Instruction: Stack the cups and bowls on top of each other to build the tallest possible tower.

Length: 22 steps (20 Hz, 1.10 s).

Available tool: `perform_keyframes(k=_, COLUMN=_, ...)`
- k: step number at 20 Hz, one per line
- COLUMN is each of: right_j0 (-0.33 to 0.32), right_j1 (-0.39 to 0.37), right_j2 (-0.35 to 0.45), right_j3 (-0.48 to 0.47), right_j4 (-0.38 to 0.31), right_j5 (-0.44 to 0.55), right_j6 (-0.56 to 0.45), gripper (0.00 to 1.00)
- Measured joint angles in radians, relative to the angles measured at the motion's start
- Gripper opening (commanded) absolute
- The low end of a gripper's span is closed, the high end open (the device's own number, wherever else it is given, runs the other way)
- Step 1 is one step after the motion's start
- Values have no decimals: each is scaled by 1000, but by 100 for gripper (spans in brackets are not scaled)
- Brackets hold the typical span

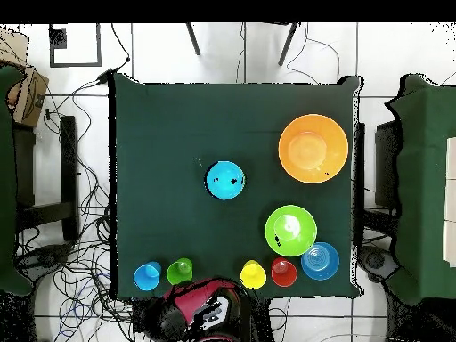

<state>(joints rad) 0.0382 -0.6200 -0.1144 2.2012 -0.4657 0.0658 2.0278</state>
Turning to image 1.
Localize small cyan bowl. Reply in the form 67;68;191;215
205;160;246;201

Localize large green bowl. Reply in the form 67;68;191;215
264;204;319;257

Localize green cup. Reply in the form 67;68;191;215
166;256;194;286

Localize dark green tablecloth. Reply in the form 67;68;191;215
108;72;364;300

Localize yellow cup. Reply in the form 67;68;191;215
240;259;267;290

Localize large orange bowl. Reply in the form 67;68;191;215
278;113;349;184

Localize red-orange cup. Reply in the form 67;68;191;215
270;256;299;289

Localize large blue bowl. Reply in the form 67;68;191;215
300;241;340;281

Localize blue cup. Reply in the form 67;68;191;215
132;261;162;292

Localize black stand leg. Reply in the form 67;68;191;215
277;22;300;67
184;22;201;56

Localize grey floor base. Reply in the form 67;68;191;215
357;245;400;284

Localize black power adapter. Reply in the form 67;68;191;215
96;68;114;86

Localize grey base with black knob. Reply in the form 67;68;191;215
15;243;72;272

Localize green-clothed side table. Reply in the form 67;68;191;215
384;73;456;307
0;65;35;297

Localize cardboard box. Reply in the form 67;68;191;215
0;28;50;129

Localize white boxes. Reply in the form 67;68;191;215
442;136;456;268

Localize tangled black floor cables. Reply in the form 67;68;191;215
15;81;186;342

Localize black square floor frame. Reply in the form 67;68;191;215
48;23;102;68

